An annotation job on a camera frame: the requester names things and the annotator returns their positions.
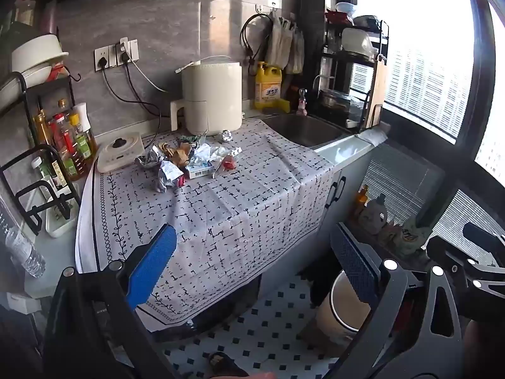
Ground green label oil bottle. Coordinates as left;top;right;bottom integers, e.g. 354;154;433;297
63;114;92;181

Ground patterned white tablecloth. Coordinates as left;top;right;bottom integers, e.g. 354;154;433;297
75;117;346;332

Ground printed white wrapper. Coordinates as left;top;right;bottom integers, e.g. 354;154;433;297
155;160;185;193

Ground silver foil wrapper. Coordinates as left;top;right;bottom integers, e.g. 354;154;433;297
135;145;164;170

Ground hanging black cable loop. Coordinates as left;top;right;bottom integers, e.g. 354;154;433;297
241;13;273;75

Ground white tissue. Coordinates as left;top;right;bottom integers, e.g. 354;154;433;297
189;144;229;166

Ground black power cable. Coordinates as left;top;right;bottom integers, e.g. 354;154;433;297
98;57;160;116
120;53;163;137

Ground white air fryer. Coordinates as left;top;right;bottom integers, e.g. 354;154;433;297
170;61;243;136

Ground white wall socket panel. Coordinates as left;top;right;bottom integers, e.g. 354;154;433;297
94;39;140;72

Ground hanging plastic bags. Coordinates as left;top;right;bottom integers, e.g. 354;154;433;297
265;12;306;75

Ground white detergent bag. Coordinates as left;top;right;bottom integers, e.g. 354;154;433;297
398;217;429;254

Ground steel sink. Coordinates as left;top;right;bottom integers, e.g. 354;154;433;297
262;114;354;148

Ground yellow detergent bottle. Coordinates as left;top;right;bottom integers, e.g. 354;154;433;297
254;61;290;113

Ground white tray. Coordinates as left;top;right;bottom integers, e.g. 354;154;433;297
45;201;76;238

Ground dark sauce bottle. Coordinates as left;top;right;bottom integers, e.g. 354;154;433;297
32;157;68;190

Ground oil spray bottle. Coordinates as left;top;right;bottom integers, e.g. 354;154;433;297
73;103;98;159

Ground clear water bottle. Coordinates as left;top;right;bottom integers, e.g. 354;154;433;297
0;221;46;278

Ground white charging cable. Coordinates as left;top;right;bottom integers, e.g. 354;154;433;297
125;53;165;92

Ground white round bin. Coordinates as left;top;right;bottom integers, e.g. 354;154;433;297
316;270;373;334

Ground white cloth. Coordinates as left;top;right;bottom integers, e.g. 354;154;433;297
355;129;389;145

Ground large white bowl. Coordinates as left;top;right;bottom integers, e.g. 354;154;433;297
11;35;68;74

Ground small pink bottle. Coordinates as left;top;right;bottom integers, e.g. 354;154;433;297
297;88;311;117

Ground white detergent jug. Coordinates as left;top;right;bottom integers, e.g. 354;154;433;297
361;193;389;232

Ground brown paper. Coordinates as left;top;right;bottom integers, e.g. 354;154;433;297
160;142;194;165

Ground wooden cutting board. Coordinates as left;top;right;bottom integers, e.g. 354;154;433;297
363;56;389;129

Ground trash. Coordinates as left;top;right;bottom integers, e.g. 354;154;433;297
185;162;217;179

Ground white induction cooker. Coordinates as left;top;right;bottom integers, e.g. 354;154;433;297
97;132;145;173

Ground brown oil bottle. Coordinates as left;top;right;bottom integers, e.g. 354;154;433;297
33;105;54;147

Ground black dish rack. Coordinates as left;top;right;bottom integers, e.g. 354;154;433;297
318;8;389;133

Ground green wrapper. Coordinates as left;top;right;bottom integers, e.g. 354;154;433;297
177;132;208;147

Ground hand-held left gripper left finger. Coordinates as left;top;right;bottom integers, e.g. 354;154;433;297
41;223;178;379

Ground red label sauce bottle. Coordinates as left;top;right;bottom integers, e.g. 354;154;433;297
51;114;74;154

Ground black spice rack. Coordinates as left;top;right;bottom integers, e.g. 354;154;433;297
0;72;81;238

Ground steel pot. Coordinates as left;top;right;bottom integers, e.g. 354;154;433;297
319;89;365;121

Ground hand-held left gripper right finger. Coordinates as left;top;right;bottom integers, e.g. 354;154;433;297
329;222;465;379

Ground grey sink cabinet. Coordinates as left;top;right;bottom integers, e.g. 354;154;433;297
312;142;373;226

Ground orange bottle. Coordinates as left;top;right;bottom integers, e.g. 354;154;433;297
355;185;370;216

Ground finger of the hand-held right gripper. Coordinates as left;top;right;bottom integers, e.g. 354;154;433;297
462;222;505;247
426;236;505;318

